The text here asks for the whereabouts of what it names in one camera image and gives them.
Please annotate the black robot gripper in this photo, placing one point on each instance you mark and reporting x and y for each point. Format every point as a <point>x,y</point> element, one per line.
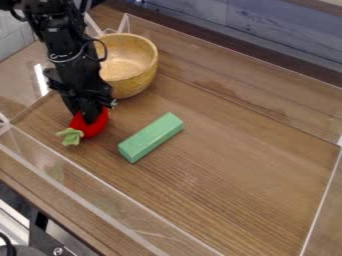
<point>76,80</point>

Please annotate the red plush strawberry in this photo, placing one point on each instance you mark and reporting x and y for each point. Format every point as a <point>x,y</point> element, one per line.
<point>80,130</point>

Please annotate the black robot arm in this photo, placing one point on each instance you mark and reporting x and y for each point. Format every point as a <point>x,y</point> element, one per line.
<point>74,52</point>

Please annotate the wooden bowl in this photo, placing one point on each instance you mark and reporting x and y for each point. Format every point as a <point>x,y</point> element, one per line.
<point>131,65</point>

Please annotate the green rectangular block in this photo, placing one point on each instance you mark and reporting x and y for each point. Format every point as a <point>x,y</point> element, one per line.
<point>150,137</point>

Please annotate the clear acrylic tray wall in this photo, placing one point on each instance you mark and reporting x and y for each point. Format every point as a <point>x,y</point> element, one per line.
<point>245,184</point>

